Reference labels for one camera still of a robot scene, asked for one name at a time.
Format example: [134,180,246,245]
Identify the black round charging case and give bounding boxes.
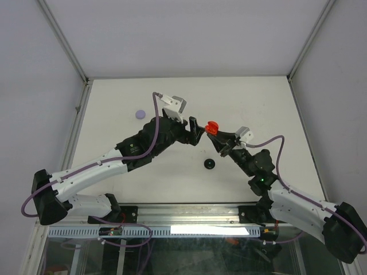
[204,158,216,170]

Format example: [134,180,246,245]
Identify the aluminium corner frame post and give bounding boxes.
[287,0,337,83]

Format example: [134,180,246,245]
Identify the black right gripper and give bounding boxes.
[208,129,254,178]

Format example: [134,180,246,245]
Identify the orange round charging case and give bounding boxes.
[205,121,219,136]

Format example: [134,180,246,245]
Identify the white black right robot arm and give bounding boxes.
[205,127,366,264]

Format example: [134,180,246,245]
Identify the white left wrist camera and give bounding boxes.
[160,95,187,123]

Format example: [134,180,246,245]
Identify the left aluminium frame post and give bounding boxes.
[35,0,89,85]

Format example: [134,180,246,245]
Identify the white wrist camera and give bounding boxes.
[160,95,187,123]
[235,126,253,149]

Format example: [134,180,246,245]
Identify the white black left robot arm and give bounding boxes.
[32,116,205,225]

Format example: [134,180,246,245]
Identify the lilac round charging case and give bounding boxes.
[135,109,146,120]

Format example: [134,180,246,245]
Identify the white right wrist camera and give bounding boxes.
[235,126,253,149]

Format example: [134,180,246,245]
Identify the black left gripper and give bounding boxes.
[152,108,204,156]

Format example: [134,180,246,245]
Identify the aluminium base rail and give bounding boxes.
[119,202,277,227]

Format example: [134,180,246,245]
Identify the white slotted cable duct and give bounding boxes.
[48,225,260,239]

